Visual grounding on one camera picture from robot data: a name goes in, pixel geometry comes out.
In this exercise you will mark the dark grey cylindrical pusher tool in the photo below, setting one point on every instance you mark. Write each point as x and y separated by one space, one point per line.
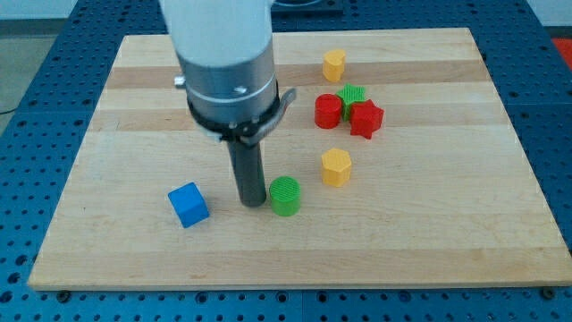
247 166

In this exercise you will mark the green star block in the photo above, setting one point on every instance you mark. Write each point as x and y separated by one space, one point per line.
349 95

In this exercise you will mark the red star block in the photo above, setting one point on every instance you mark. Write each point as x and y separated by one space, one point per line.
365 119

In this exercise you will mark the blue cube block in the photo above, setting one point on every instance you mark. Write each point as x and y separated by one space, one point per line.
189 204

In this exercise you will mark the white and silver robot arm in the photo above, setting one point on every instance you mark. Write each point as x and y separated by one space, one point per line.
225 51

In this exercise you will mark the yellow hexagon block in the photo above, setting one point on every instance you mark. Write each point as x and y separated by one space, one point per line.
336 167

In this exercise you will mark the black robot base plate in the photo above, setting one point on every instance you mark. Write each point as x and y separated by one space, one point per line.
301 7

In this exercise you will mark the green cylinder block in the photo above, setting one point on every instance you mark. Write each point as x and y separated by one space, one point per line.
285 196

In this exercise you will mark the red cylinder block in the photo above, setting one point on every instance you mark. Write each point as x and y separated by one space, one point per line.
327 111

